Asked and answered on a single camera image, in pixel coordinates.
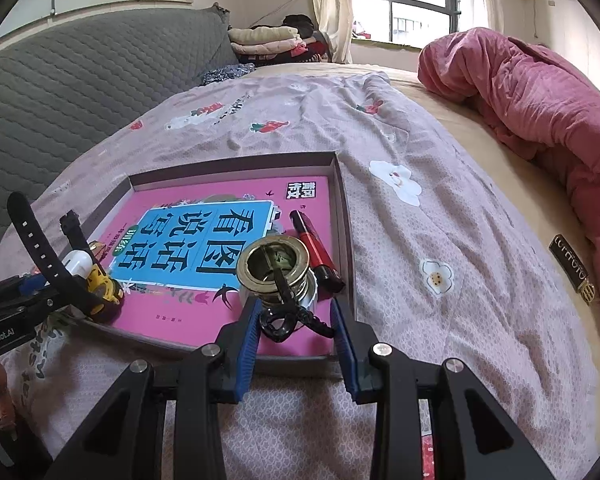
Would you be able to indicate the cream curtain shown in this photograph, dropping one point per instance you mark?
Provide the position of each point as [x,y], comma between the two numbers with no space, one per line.
[335,21]

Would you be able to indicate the black mattress label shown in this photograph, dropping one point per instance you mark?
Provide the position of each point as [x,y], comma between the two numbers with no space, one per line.
[573,267]

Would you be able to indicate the pink and blue book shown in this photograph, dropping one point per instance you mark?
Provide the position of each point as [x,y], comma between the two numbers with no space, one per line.
[175,250]

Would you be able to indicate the grey quilted headboard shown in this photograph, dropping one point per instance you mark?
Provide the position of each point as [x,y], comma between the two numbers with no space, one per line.
[69,87]

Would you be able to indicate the red pink quilt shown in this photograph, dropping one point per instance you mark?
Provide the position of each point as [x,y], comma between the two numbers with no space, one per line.
[536,103]

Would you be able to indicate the stack of folded clothes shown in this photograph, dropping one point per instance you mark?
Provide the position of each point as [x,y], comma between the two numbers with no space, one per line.
[296,40]

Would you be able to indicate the brass fitting with white base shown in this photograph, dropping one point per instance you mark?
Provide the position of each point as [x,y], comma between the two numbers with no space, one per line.
[258,264]

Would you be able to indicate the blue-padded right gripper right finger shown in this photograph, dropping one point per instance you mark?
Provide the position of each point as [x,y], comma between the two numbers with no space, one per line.
[353,341]

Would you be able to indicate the black and yellow wristwatch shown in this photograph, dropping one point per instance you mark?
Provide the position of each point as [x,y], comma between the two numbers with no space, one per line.
[68,286]

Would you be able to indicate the white earbuds case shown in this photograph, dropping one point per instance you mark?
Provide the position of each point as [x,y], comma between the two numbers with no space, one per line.
[78,263]

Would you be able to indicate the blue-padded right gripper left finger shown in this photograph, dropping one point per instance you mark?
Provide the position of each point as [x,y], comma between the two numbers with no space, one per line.
[239,342]

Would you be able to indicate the black key bunch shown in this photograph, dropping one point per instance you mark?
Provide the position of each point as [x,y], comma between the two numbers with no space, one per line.
[278,323]

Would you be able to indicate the dark cardboard box tray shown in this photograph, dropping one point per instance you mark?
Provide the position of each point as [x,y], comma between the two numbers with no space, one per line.
[244,168]

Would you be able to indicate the window with dark frame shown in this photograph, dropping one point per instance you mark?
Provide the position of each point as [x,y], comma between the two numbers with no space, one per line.
[414,23]

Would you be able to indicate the red and black lighter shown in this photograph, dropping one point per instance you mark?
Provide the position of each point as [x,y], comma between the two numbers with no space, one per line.
[320,262]

